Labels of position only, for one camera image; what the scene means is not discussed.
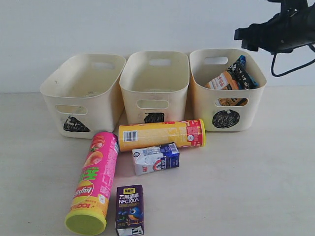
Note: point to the black blue snack bag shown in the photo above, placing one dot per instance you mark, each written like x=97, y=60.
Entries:
x=238, y=72

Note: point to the pink Lays chips can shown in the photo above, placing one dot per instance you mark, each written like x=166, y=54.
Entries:
x=89, y=206

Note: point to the orange snack bag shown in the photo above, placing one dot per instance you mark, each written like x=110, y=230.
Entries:
x=226, y=81

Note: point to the cream bin triangle mark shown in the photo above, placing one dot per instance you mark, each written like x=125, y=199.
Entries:
x=83, y=95

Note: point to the cream bin circle mark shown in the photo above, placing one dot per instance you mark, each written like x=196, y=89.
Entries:
x=223, y=110

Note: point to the cream bin square mark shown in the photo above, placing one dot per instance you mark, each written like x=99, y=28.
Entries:
x=154, y=86

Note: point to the white blue milk carton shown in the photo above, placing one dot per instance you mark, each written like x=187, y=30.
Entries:
x=156, y=158

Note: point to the yellow chips can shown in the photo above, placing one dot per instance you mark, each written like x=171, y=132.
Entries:
x=187, y=133

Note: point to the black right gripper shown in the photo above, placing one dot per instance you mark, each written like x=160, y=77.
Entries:
x=269, y=36

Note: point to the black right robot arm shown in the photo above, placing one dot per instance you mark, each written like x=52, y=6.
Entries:
x=293, y=27

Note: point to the purple juice carton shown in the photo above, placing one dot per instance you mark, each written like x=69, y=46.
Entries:
x=129, y=219

